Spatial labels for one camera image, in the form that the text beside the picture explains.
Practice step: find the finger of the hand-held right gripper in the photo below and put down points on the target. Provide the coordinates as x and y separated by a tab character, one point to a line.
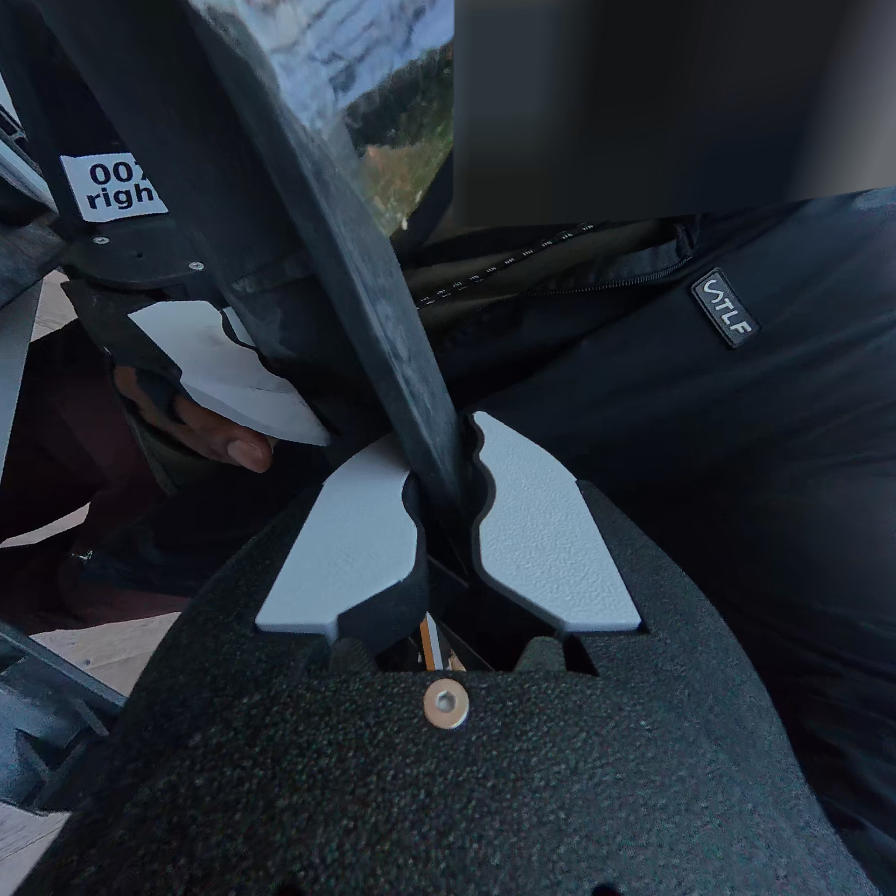
217	364
236	325

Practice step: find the person's right forearm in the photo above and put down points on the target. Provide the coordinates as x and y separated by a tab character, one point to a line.
70	434

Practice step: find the black sheet with clear film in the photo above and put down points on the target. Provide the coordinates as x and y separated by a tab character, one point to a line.
364	294

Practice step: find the person's right hand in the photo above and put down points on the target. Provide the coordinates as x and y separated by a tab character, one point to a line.
210	437

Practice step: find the person's black jacket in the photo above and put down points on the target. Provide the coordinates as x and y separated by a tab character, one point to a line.
700	455

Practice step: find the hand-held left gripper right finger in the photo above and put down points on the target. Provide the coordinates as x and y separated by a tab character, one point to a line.
553	546

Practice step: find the grey metal leg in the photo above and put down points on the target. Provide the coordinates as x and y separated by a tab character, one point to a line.
14	364

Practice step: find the dark metal frame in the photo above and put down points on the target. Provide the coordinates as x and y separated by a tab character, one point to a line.
42	728

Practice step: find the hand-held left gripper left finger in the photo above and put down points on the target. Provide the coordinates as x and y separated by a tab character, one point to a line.
343	553

